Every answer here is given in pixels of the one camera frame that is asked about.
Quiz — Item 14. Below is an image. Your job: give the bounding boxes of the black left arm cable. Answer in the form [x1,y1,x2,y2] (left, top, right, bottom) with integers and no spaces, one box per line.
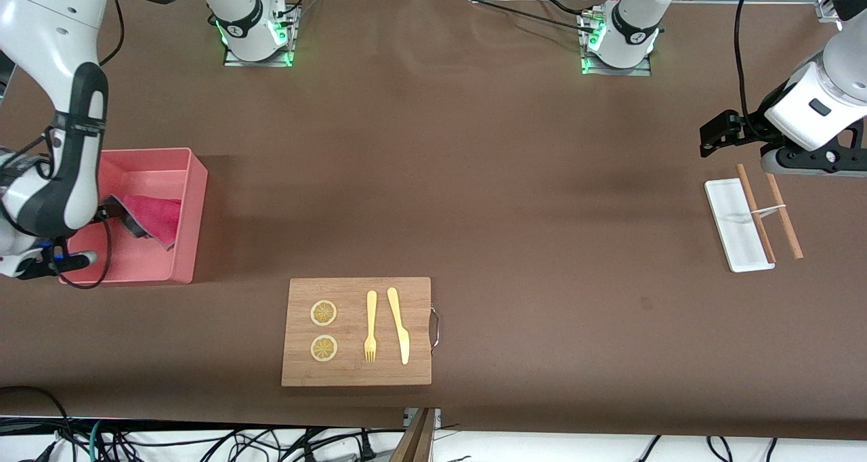
[734,0,761,123]

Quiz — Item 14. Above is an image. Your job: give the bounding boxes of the wooden cutting board with handle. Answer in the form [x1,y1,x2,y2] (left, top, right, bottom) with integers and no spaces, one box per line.
[281,277,441,387]

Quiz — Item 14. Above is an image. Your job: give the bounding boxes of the pink cloth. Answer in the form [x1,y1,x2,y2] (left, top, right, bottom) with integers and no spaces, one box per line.
[112,192,182,251]

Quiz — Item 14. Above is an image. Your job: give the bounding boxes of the yellow plastic knife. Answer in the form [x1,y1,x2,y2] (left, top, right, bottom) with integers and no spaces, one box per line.
[387,287,410,366]

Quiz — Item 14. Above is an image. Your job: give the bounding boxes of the wooden plank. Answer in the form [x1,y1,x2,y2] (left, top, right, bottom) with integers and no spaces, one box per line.
[392,408,436,462]

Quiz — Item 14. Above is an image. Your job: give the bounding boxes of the black cable on table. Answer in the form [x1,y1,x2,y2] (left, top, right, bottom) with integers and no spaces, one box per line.
[538,0,598,17]
[452,0,597,35]

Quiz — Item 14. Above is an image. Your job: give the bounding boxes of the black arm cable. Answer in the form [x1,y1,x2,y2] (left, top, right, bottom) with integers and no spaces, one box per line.
[0,0,127,291]
[734,0,761,123]

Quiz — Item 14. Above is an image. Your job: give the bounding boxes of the yellow plastic fork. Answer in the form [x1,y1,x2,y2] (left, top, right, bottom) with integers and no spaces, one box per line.
[364,290,378,364]

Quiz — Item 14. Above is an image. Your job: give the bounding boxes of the black looped floor cable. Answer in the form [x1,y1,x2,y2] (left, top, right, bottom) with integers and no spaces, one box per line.
[0,385,77,462]

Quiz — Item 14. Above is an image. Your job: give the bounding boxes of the pink plastic bin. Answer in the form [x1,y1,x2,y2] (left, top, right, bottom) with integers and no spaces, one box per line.
[58,148,209,285]

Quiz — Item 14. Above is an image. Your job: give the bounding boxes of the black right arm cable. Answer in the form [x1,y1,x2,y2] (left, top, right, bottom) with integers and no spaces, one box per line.
[0,0,127,291]

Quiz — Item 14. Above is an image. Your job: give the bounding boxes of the tangled black cables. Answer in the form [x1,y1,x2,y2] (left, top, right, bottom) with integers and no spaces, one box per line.
[102,427,383,462]

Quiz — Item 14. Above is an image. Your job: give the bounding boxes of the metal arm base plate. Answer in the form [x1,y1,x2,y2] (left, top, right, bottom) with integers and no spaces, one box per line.
[224,1,296,68]
[581,12,652,77]

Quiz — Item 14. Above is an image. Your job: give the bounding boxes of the white rectangular tray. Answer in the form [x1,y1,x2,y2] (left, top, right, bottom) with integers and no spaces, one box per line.
[704,177,776,273]

